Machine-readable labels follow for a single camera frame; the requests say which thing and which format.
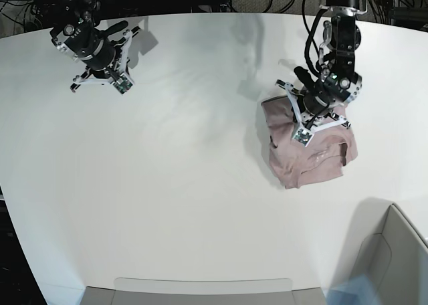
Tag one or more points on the grey tray at bottom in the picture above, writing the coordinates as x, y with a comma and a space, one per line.
143, 291

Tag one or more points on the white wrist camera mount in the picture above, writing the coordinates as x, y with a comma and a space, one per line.
305, 130
120, 78

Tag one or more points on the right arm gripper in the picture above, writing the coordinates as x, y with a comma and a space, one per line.
102, 58

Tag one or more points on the mauve T-shirt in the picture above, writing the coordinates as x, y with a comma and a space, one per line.
296, 165

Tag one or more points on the grey bin at right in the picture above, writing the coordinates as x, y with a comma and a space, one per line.
395, 261

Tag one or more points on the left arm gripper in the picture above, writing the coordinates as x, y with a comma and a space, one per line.
315, 106

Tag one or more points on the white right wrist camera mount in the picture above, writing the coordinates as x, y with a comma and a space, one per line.
120, 78

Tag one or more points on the blue translucent object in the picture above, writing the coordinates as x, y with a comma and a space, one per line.
357, 291

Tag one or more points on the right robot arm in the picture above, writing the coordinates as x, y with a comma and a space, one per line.
78, 28

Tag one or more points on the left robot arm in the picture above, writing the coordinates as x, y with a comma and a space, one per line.
330, 79

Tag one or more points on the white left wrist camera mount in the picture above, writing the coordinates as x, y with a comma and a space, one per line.
305, 130

